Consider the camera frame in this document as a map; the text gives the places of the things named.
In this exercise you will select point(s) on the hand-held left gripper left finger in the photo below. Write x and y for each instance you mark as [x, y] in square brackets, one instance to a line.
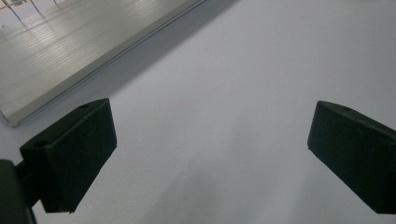
[74, 149]

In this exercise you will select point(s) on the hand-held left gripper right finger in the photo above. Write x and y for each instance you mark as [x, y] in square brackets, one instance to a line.
[358, 149]

